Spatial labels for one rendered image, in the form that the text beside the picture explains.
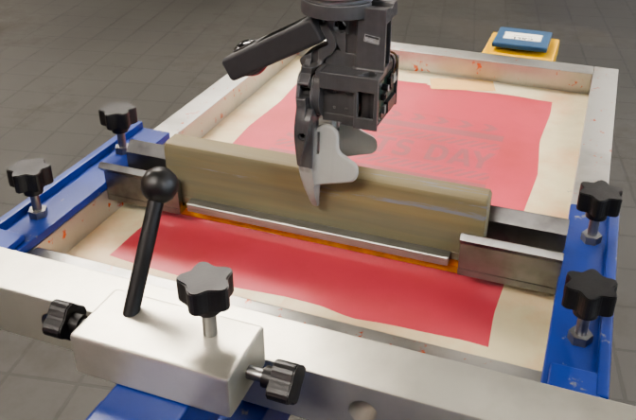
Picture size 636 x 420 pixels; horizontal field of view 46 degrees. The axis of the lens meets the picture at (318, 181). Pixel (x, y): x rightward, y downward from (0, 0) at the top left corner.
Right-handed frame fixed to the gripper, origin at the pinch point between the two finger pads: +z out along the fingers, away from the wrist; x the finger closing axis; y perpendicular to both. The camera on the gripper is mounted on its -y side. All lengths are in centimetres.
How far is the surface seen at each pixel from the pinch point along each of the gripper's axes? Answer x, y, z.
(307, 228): -2.6, -0.2, 4.3
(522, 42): 74, 12, 7
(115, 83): 229, -197, 104
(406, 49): 57, -5, 5
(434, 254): -2.6, 13.5, 4.3
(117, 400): -34.1, -1.8, -0.3
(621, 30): 410, 39, 104
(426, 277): -1.2, 12.6, 8.3
